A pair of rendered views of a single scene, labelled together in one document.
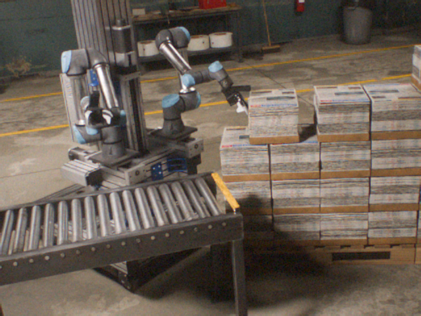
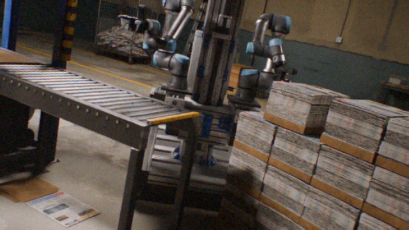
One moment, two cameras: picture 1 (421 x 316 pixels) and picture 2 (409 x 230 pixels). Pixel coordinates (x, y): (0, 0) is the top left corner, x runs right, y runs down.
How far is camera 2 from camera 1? 1.89 m
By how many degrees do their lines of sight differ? 39
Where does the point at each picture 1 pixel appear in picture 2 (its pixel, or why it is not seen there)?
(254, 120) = (273, 96)
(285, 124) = (297, 110)
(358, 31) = not seen: outside the picture
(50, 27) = (322, 70)
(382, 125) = (393, 151)
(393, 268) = not seen: outside the picture
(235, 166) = (245, 134)
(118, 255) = (55, 109)
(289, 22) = not seen: outside the picture
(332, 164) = (326, 174)
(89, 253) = (40, 96)
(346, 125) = (353, 135)
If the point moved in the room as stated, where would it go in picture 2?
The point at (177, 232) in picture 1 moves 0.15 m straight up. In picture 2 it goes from (94, 112) to (99, 82)
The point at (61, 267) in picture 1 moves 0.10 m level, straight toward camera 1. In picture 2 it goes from (24, 97) to (9, 99)
